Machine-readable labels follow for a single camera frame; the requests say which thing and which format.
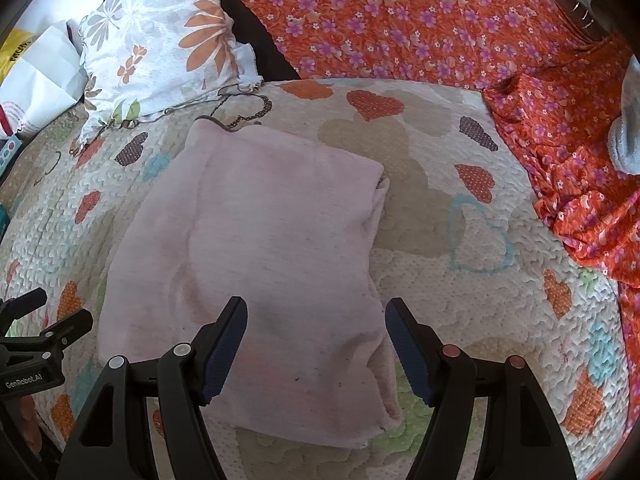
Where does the white paper bag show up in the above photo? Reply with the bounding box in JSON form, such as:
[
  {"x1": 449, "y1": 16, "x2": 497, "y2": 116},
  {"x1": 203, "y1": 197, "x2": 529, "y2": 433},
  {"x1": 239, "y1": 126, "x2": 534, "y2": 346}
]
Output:
[{"x1": 0, "y1": 0, "x2": 126, "y2": 143}]

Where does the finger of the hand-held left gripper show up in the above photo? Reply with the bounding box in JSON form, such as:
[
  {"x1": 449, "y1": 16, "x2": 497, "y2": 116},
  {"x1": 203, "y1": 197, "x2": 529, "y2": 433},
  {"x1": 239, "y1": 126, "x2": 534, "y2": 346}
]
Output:
[
  {"x1": 30, "y1": 309, "x2": 94, "y2": 361},
  {"x1": 0, "y1": 287, "x2": 49, "y2": 333}
]

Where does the grey sock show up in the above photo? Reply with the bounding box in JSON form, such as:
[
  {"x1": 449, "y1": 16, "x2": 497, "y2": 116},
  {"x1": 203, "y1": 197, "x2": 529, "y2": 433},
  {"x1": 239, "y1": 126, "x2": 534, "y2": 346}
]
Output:
[{"x1": 606, "y1": 55, "x2": 640, "y2": 176}]

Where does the yellow printed bag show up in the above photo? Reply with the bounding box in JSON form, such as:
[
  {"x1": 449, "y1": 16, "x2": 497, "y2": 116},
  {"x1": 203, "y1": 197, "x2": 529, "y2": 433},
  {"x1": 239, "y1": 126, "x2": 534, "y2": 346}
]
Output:
[{"x1": 0, "y1": 30, "x2": 43, "y2": 83}]

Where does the orange floral sheet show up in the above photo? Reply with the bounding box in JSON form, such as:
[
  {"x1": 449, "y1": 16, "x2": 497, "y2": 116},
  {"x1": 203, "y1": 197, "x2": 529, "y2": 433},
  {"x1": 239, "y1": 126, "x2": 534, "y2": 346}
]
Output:
[{"x1": 225, "y1": 0, "x2": 601, "y2": 93}]

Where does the white floral pillow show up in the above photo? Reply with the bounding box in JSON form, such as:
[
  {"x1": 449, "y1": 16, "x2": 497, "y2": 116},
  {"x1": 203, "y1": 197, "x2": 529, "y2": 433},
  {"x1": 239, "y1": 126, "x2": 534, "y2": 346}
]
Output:
[{"x1": 75, "y1": 0, "x2": 263, "y2": 143}]

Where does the heart print quilt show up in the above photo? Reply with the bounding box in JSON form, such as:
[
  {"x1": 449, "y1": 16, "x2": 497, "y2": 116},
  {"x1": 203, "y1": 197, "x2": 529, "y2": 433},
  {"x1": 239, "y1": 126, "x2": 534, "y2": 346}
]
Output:
[{"x1": 0, "y1": 77, "x2": 631, "y2": 480}]

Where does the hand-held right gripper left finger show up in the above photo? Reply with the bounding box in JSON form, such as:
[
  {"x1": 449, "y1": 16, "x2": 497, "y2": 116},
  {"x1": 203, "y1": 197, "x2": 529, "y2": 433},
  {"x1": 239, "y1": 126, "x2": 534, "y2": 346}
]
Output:
[{"x1": 55, "y1": 296, "x2": 249, "y2": 480}]

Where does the light blue dotted box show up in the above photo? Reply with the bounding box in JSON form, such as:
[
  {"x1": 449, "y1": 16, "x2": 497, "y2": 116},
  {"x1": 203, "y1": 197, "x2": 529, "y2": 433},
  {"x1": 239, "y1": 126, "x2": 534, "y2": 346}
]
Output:
[{"x1": 0, "y1": 130, "x2": 23, "y2": 176}]

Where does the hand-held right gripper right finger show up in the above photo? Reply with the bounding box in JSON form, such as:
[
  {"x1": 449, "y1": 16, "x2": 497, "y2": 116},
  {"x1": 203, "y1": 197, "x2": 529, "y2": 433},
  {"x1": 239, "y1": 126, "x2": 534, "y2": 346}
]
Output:
[{"x1": 384, "y1": 297, "x2": 578, "y2": 480}]

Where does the orange floral garment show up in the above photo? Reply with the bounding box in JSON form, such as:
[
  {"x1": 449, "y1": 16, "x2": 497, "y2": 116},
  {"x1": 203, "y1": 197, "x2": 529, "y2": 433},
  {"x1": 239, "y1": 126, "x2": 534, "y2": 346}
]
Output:
[{"x1": 482, "y1": 35, "x2": 640, "y2": 311}]

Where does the pink small garment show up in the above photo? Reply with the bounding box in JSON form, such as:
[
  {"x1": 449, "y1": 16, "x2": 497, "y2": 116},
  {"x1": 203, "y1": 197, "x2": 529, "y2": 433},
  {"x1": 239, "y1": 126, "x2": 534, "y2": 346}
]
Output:
[{"x1": 96, "y1": 119, "x2": 403, "y2": 450}]

